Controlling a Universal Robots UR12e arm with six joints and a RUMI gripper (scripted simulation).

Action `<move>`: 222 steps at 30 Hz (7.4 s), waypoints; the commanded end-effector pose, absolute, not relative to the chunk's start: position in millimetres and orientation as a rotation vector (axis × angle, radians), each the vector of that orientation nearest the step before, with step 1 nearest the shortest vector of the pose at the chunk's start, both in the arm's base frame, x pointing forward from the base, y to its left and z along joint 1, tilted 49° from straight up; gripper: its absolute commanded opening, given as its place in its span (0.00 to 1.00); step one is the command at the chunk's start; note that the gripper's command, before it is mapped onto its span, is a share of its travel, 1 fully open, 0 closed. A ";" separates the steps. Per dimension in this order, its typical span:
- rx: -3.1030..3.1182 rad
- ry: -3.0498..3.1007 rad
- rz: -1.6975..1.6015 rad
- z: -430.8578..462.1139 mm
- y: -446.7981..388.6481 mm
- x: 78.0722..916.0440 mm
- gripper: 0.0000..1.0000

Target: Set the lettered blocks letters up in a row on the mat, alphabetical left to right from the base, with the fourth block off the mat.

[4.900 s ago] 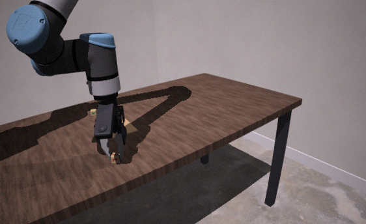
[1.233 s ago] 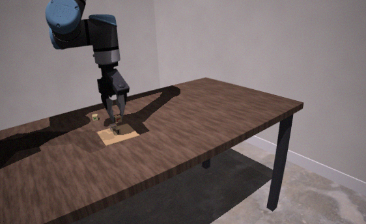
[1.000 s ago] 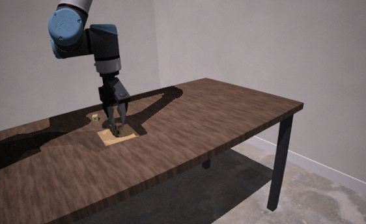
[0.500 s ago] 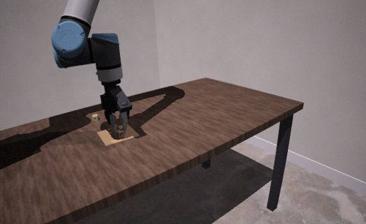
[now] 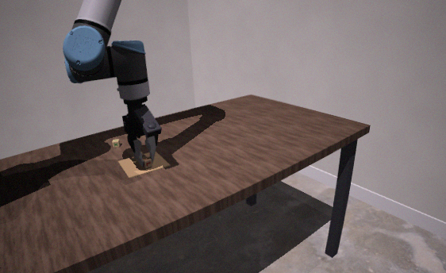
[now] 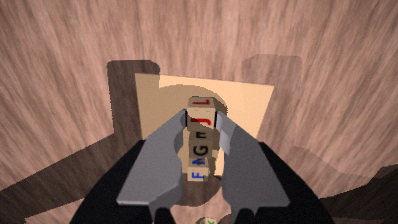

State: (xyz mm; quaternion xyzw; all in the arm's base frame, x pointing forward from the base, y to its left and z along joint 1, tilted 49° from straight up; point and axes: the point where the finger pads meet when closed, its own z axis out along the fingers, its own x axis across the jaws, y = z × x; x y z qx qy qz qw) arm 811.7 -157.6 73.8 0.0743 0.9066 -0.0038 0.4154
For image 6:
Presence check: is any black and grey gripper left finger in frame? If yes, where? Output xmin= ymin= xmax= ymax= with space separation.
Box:
xmin=69 ymin=109 xmax=187 ymax=224

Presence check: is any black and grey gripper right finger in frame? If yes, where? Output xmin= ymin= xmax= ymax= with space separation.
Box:
xmin=214 ymin=109 xmax=335 ymax=224

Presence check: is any peach mat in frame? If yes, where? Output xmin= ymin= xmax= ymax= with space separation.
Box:
xmin=135 ymin=72 xmax=274 ymax=175

